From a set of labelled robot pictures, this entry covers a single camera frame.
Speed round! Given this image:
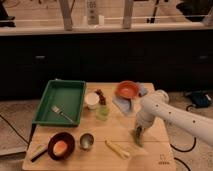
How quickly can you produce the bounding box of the orange bowl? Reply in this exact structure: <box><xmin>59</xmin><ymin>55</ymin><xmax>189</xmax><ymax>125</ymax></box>
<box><xmin>115</xmin><ymin>80</ymin><xmax>139</xmax><ymax>99</ymax></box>

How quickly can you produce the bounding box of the green translucent cup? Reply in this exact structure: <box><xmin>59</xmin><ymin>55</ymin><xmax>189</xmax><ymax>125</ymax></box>
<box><xmin>96</xmin><ymin>105</ymin><xmax>109</xmax><ymax>121</ymax></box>

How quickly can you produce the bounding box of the red grapes bunch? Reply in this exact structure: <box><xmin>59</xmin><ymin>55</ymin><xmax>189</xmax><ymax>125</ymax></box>
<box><xmin>95</xmin><ymin>89</ymin><xmax>106</xmax><ymax>105</ymax></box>

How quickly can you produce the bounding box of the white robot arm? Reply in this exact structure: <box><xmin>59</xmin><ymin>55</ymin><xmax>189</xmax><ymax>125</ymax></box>
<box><xmin>135</xmin><ymin>90</ymin><xmax>213</xmax><ymax>147</ymax></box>

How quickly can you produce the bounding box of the green plastic tray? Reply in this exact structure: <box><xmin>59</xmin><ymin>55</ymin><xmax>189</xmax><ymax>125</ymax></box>
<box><xmin>33</xmin><ymin>80</ymin><xmax>86</xmax><ymax>127</ymax></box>

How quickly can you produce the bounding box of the blue cloth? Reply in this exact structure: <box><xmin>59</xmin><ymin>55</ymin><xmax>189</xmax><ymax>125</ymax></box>
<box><xmin>112</xmin><ymin>83</ymin><xmax>148</xmax><ymax>116</ymax></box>

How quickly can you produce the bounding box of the dark brown bowl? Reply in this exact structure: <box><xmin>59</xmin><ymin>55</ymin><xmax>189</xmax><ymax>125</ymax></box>
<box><xmin>47</xmin><ymin>132</ymin><xmax>75</xmax><ymax>160</ymax></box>

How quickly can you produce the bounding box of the silver fork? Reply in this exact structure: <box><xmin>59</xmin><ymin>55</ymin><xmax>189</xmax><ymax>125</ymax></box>
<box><xmin>51</xmin><ymin>106</ymin><xmax>75</xmax><ymax>123</ymax></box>

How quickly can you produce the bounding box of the white cup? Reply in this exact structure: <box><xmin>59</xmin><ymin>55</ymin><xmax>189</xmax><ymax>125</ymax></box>
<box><xmin>85</xmin><ymin>93</ymin><xmax>99</xmax><ymax>110</ymax></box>

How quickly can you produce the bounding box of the metal cup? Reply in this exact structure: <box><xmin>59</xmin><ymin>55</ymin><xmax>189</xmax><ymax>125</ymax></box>
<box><xmin>80</xmin><ymin>133</ymin><xmax>94</xmax><ymax>150</ymax></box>

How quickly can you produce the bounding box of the orange fruit in bowl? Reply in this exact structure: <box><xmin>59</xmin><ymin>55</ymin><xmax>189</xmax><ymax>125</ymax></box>
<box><xmin>53</xmin><ymin>140</ymin><xmax>68</xmax><ymax>156</ymax></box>

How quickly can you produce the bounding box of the black handled knife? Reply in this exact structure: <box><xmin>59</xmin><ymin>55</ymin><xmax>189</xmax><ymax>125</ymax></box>
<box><xmin>29</xmin><ymin>144</ymin><xmax>48</xmax><ymax>162</ymax></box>

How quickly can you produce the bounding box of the black cable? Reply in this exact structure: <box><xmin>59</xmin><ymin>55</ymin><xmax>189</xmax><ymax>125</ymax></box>
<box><xmin>169</xmin><ymin>103</ymin><xmax>198</xmax><ymax>153</ymax></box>

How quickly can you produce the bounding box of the dark blue bag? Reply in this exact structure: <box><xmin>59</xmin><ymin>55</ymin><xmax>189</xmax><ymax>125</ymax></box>
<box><xmin>190</xmin><ymin>92</ymin><xmax>211</xmax><ymax>108</ymax></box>

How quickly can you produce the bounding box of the green pepper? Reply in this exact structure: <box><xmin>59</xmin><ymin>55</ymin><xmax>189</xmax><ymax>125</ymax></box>
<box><xmin>132</xmin><ymin>130</ymin><xmax>143</xmax><ymax>148</ymax></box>

